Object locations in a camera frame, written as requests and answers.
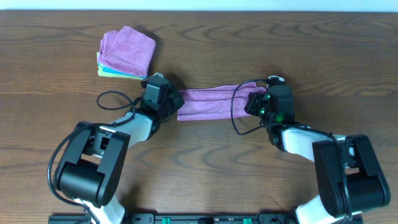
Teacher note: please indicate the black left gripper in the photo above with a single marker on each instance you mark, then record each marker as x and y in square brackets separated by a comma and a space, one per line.
[174, 93]

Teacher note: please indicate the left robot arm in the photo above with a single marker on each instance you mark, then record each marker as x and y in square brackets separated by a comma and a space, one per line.
[86, 167]

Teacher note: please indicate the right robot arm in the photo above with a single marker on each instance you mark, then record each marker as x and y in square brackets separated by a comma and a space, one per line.
[349, 177]

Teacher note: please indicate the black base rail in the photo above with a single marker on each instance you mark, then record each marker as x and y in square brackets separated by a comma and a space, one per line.
[148, 218]

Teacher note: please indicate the folded purple cloth on stack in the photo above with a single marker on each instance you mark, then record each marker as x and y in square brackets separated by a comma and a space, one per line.
[126, 51]

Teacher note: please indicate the folded yellow-green cloth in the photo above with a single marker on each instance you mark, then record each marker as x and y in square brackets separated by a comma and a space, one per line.
[109, 74]

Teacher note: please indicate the purple microfiber cloth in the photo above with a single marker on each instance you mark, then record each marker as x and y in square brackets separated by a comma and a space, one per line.
[220, 102]

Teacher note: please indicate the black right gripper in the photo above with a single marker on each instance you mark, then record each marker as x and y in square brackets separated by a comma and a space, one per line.
[255, 98]

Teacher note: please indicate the folded blue cloth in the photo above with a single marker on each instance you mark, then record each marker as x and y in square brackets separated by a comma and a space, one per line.
[115, 72]

